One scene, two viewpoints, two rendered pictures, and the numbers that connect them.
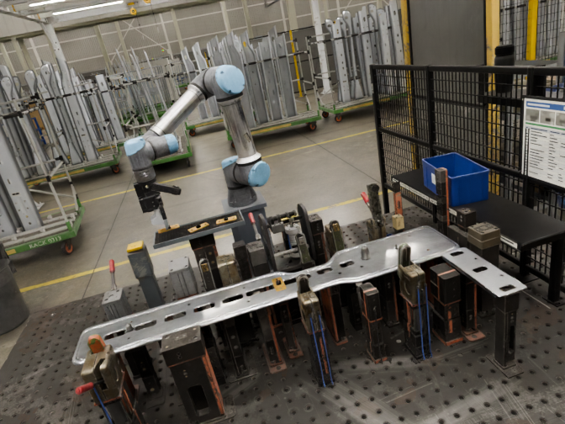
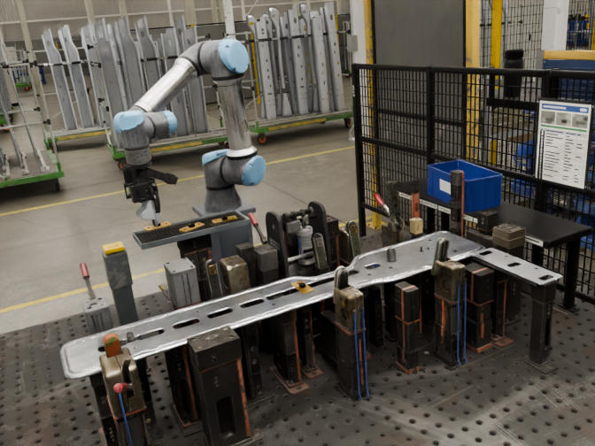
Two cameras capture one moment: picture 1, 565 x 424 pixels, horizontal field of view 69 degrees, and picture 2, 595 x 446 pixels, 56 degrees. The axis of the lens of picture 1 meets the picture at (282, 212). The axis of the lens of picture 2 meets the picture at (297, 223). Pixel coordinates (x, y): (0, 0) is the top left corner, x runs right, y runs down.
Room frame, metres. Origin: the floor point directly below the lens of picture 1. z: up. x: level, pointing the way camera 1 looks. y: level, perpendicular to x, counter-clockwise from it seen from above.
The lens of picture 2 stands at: (-0.25, 0.49, 1.77)
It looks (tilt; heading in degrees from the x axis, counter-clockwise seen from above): 19 degrees down; 344
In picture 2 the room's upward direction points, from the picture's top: 5 degrees counter-clockwise
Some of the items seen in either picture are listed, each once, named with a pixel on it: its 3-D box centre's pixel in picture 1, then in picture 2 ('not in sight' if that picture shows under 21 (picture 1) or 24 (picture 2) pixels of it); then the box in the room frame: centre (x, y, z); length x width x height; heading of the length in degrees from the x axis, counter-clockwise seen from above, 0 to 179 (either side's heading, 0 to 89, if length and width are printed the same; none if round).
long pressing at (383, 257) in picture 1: (274, 288); (297, 291); (1.25, 0.08, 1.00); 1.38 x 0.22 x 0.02; 100
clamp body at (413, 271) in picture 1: (414, 310); (449, 312); (1.13, -0.37, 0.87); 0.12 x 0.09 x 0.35; 10
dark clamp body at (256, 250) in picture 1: (265, 285); (270, 298); (1.45, 0.13, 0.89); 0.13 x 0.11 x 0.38; 10
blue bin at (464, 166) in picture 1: (453, 177); (462, 184); (1.68, -0.78, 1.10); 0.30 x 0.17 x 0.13; 0
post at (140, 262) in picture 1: (153, 294); (127, 312); (1.51, 0.61, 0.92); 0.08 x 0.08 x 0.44; 10
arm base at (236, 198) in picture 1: (240, 192); (221, 195); (1.93, 0.18, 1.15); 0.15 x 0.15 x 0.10
